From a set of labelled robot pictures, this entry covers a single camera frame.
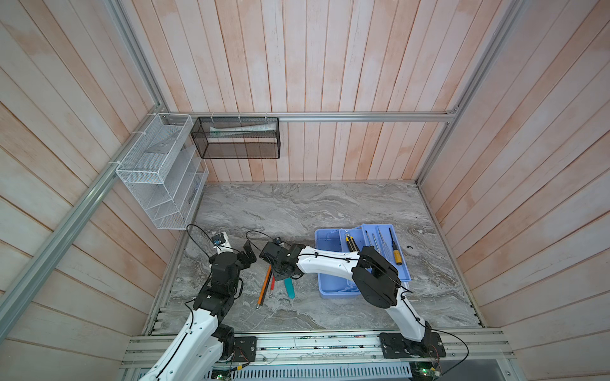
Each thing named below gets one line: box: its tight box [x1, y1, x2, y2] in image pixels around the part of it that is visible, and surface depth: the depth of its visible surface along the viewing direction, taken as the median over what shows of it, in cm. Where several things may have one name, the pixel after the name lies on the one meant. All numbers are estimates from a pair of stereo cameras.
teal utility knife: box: [283, 277, 297, 300], surface depth 88 cm
